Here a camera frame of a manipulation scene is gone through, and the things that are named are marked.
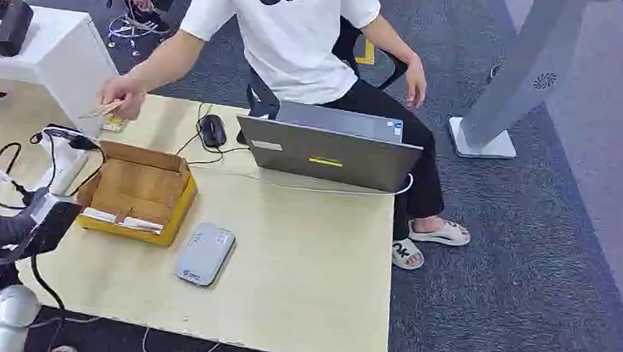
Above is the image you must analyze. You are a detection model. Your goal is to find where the black adapter cable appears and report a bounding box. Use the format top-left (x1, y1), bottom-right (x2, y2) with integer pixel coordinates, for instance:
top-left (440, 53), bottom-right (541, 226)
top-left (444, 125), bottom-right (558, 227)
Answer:
top-left (24, 125), bottom-right (109, 201)

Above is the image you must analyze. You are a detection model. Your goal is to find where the grey laptop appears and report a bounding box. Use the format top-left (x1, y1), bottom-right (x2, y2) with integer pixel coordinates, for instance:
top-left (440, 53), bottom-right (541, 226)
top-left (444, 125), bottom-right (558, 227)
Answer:
top-left (231, 97), bottom-right (427, 198)

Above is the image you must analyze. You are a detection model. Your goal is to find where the person's right hand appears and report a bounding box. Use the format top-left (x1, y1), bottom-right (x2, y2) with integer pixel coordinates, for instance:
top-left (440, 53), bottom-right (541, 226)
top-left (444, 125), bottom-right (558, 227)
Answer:
top-left (96, 73), bottom-right (150, 123)

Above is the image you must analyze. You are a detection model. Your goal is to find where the fanned stack of cards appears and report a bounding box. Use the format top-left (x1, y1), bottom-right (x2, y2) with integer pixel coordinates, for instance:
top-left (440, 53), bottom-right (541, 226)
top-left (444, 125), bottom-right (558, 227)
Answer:
top-left (78, 96), bottom-right (125, 124)

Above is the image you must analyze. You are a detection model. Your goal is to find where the person's left hand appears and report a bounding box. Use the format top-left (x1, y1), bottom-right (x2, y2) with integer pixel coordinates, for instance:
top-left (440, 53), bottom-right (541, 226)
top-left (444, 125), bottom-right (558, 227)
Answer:
top-left (402, 54), bottom-right (431, 111)

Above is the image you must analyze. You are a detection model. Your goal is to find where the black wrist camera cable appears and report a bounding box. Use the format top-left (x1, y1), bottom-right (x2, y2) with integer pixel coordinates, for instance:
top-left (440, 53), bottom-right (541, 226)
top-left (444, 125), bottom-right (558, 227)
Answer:
top-left (19, 254), bottom-right (72, 352)

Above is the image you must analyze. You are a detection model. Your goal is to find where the black computer mouse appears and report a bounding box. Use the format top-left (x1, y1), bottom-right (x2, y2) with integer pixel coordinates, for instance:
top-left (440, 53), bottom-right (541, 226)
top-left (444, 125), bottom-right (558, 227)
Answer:
top-left (196, 112), bottom-right (231, 151)

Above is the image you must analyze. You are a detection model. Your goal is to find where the yellow card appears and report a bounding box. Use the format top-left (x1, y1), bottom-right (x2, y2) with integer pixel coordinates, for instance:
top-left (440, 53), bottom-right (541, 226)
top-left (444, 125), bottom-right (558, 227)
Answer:
top-left (99, 115), bottom-right (130, 135)

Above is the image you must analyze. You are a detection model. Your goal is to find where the grey stand with white base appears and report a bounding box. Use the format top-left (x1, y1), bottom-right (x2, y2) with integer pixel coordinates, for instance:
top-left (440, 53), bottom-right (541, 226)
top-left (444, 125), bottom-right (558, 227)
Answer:
top-left (445, 0), bottom-right (623, 172)

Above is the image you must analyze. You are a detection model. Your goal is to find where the person in white shirt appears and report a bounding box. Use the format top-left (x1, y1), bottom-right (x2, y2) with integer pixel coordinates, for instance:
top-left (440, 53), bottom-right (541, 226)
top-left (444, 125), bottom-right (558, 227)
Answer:
top-left (86, 0), bottom-right (492, 277)

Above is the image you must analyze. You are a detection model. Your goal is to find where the wooden card box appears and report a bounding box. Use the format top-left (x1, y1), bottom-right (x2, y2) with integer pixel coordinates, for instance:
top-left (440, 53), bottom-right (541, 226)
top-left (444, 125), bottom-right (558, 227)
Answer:
top-left (71, 138), bottom-right (203, 251)

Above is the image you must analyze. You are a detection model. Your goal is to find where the white slipper with black print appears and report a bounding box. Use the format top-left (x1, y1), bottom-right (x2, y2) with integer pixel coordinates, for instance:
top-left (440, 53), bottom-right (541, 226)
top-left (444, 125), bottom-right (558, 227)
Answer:
top-left (405, 215), bottom-right (474, 249)
top-left (389, 236), bottom-right (429, 273)

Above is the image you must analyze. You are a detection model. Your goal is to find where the black office chair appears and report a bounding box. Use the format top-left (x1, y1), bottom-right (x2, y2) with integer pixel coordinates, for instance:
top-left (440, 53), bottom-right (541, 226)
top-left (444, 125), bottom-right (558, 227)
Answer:
top-left (242, 0), bottom-right (416, 132)

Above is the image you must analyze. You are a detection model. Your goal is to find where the yellow floor tape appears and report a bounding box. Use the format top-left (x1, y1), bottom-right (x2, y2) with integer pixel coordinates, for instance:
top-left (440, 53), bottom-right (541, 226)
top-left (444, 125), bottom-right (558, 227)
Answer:
top-left (353, 0), bottom-right (383, 68)

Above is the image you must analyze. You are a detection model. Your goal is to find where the white cabinet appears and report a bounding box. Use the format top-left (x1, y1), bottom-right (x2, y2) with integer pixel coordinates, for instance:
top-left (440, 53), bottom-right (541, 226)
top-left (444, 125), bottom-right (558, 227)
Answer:
top-left (0, 3), bottom-right (127, 142)

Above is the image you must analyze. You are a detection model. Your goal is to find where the grey card reader device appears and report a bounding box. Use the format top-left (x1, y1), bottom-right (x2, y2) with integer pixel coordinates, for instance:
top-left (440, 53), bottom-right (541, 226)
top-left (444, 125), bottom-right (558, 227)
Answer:
top-left (171, 219), bottom-right (238, 291)

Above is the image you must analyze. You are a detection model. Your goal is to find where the white laptop cable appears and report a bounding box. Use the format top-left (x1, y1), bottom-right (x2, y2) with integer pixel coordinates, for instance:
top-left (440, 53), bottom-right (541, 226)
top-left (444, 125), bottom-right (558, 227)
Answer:
top-left (186, 153), bottom-right (416, 203)

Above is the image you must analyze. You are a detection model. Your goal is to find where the white card stack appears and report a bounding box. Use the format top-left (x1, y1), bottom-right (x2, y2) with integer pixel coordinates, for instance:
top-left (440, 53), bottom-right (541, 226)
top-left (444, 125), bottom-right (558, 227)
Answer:
top-left (116, 215), bottom-right (166, 237)
top-left (80, 206), bottom-right (119, 226)

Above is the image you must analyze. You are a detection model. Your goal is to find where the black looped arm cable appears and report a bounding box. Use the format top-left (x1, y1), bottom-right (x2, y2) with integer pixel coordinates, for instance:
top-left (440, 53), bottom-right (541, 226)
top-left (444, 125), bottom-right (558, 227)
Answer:
top-left (0, 139), bottom-right (41, 214)

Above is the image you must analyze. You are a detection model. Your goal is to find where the tangle of white cables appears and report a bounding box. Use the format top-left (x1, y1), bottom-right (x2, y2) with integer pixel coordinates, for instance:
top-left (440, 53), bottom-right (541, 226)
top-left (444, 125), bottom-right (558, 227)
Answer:
top-left (104, 8), bottom-right (172, 62)

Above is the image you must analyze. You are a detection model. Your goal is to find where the black mouse cable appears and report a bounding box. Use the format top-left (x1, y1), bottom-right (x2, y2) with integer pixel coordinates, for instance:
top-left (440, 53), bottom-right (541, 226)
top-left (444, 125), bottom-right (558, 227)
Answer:
top-left (173, 100), bottom-right (256, 171)

